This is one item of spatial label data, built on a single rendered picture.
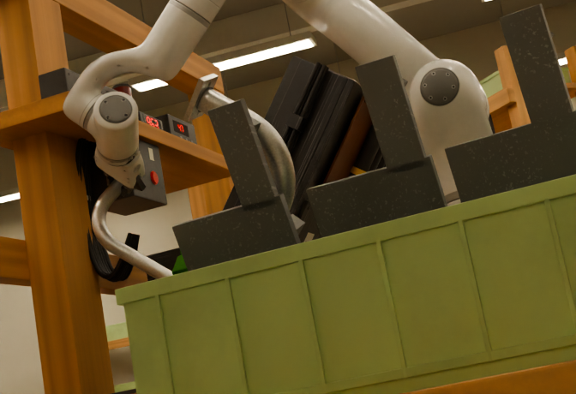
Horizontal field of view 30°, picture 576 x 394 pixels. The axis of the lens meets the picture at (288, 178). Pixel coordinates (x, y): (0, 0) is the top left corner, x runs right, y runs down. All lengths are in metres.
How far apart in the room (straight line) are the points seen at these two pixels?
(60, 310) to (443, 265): 1.39
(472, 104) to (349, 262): 0.75
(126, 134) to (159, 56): 0.16
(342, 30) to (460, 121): 0.29
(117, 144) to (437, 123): 0.64
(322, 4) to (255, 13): 8.16
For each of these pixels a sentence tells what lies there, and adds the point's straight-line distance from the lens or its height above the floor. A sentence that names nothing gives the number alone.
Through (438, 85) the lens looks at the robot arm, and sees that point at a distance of 1.80.
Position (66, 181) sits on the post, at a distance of 2.44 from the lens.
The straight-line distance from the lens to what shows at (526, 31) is 1.16.
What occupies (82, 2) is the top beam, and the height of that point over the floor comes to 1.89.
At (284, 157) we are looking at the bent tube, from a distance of 1.25.
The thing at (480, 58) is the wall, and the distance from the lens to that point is 11.84.
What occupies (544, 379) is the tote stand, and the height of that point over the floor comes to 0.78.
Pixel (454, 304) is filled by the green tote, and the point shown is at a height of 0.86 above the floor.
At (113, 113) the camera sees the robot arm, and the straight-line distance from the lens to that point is 2.04.
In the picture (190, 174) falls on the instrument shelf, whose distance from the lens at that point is 2.98.
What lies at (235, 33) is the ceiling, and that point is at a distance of 10.18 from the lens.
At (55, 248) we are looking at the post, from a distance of 2.36.
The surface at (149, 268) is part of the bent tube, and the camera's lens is 2.24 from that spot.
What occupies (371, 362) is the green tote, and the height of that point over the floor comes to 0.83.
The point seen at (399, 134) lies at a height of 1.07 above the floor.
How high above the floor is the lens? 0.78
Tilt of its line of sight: 13 degrees up
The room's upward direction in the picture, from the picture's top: 11 degrees counter-clockwise
